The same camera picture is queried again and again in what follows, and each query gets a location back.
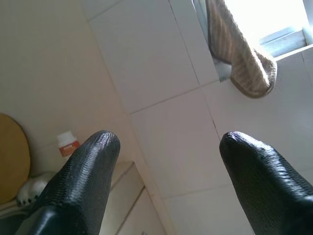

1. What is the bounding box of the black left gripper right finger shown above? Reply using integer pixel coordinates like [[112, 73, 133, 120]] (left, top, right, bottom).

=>
[[219, 131, 313, 235]]

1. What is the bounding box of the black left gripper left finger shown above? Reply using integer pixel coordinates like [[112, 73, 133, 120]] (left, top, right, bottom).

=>
[[14, 130, 121, 235]]

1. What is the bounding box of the white bottle orange label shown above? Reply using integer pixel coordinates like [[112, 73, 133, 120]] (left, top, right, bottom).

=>
[[56, 131, 81, 159]]

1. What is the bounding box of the round wooden cutting board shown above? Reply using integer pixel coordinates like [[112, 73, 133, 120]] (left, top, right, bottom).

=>
[[0, 112, 31, 205]]

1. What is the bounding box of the brown hanging towel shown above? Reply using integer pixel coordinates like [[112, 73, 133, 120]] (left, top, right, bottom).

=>
[[205, 0, 278, 98]]

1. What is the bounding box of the white barred window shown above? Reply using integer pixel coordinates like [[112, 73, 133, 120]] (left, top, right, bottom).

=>
[[192, 0, 313, 83]]

